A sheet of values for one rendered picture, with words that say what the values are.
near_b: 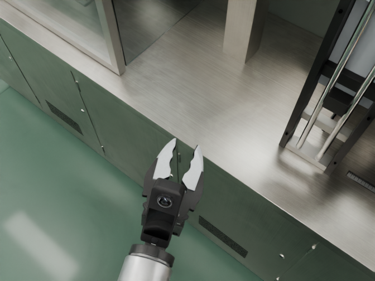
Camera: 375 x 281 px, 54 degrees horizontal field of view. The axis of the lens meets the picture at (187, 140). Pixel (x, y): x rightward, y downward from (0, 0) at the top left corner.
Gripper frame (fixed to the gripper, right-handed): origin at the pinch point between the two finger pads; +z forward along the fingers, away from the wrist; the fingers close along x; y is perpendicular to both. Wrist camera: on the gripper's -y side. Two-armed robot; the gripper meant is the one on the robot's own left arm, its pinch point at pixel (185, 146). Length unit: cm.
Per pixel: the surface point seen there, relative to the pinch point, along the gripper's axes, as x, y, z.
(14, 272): -62, 133, -18
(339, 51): 23.8, -6.0, 27.7
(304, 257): 45, 54, 4
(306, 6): 24, 22, 76
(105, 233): -28, 128, 10
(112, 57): -30, 30, 39
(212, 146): 6.7, 32.8, 20.6
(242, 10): 4, 13, 55
